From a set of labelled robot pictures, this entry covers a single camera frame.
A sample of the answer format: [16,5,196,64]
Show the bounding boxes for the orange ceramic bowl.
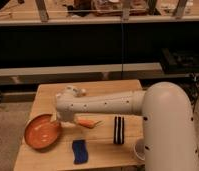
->
[24,114,62,149]

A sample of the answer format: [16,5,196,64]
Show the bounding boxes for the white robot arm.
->
[55,82,199,171]

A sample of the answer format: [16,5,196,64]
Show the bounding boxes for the orange toy carrot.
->
[77,119,99,129]

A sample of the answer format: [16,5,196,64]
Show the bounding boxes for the white plastic bottle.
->
[66,86,86,97]

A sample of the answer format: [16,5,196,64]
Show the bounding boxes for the blue sponge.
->
[72,140,88,164]

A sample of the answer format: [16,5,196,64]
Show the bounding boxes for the wooden table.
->
[14,80,144,171]

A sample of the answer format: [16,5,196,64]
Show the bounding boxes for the black white striped cloth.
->
[113,116,125,145]

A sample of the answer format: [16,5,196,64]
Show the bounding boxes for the white cup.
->
[134,139,145,161]

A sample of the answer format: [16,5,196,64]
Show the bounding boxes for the black cables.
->
[189,73,199,114]

